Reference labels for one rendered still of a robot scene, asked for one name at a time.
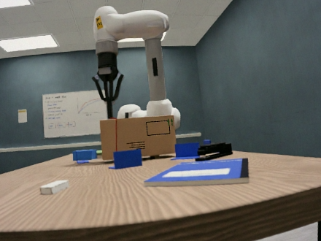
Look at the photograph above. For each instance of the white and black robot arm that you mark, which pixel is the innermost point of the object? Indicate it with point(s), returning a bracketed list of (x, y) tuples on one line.
[(149, 25)]

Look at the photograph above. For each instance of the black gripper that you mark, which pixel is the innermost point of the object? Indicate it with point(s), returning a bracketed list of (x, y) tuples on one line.
[(103, 60)]

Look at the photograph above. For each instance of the blue notebook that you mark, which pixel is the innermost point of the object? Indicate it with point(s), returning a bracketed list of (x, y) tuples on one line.
[(218, 172)]

